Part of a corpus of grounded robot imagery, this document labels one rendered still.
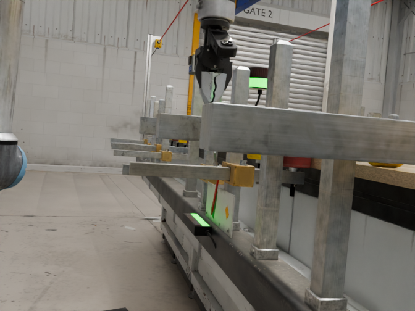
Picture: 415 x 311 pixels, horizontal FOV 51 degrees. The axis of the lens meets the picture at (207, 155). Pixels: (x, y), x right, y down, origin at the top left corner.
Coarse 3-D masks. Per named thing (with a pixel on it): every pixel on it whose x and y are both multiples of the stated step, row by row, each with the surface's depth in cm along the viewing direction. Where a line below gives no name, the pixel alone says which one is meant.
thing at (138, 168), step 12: (132, 168) 100; (144, 168) 101; (156, 168) 101; (168, 168) 102; (180, 168) 103; (192, 168) 103; (204, 168) 104; (216, 168) 105; (228, 168) 105; (288, 180) 109; (300, 180) 110
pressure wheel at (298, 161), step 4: (284, 156) 108; (284, 160) 108; (288, 160) 108; (292, 160) 107; (296, 160) 107; (300, 160) 107; (304, 160) 107; (308, 160) 108; (284, 164) 108; (288, 164) 108; (292, 164) 107; (296, 164) 107; (300, 164) 107; (304, 164) 107; (308, 164) 108; (292, 168) 110; (296, 168) 110; (292, 184) 111; (292, 188) 111; (292, 192) 111; (292, 196) 111
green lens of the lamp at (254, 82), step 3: (249, 78) 110; (252, 78) 109; (255, 78) 109; (258, 78) 108; (261, 78) 108; (264, 78) 109; (249, 81) 110; (252, 81) 109; (255, 81) 109; (258, 81) 108; (261, 81) 108; (264, 81) 109; (249, 84) 110; (252, 84) 109; (255, 84) 109; (258, 84) 108; (261, 84) 109; (264, 84) 109; (264, 87) 109
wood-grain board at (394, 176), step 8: (312, 160) 110; (320, 160) 106; (320, 168) 106; (360, 168) 90; (368, 168) 87; (376, 168) 85; (384, 168) 82; (392, 168) 83; (400, 168) 85; (408, 168) 88; (360, 176) 90; (368, 176) 87; (376, 176) 84; (384, 176) 82; (392, 176) 80; (400, 176) 78; (408, 176) 76; (392, 184) 80; (400, 184) 78; (408, 184) 76
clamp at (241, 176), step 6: (222, 162) 113; (228, 162) 110; (234, 168) 102; (240, 168) 102; (246, 168) 103; (252, 168) 103; (234, 174) 102; (240, 174) 103; (246, 174) 103; (252, 174) 103; (222, 180) 112; (228, 180) 106; (234, 180) 102; (240, 180) 103; (246, 180) 103; (252, 180) 103; (240, 186) 103; (246, 186) 103; (252, 186) 103
